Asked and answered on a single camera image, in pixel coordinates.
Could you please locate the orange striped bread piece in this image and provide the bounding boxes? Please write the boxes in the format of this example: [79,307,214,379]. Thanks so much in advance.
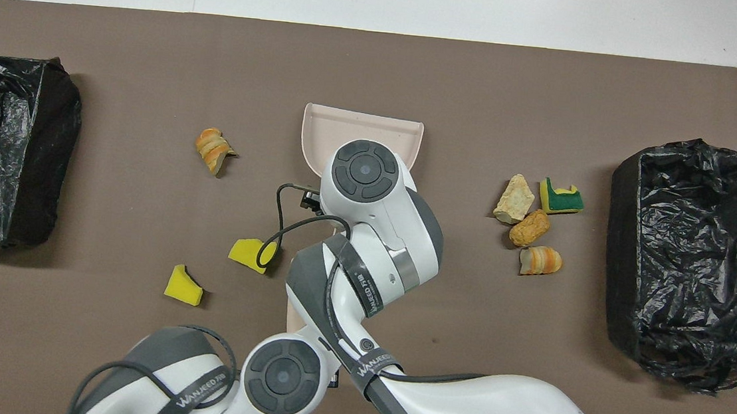
[193,126,241,177]
[518,244,564,278]

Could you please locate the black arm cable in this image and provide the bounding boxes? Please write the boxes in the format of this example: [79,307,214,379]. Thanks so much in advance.
[67,315,243,414]
[246,180,503,391]

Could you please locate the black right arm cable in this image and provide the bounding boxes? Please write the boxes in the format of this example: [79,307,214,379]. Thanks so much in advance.
[246,180,503,391]

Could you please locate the yellow sponge piece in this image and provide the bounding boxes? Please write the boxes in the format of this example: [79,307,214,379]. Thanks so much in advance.
[227,237,279,276]
[163,262,207,307]

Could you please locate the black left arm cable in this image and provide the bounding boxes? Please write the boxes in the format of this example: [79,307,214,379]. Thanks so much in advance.
[67,315,243,414]

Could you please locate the green and yellow sponge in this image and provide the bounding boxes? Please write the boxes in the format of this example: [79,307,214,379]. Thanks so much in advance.
[537,176,587,219]

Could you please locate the beige plastic dustpan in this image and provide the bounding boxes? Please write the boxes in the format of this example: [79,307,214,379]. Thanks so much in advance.
[292,101,427,245]

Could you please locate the brown paper table mat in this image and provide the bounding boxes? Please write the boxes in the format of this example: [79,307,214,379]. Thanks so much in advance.
[0,0,737,414]

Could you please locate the pale bread chunk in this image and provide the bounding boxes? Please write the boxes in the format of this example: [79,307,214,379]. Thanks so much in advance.
[492,172,537,227]

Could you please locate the golden brown bread roll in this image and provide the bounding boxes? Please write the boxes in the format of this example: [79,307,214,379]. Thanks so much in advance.
[508,207,553,251]

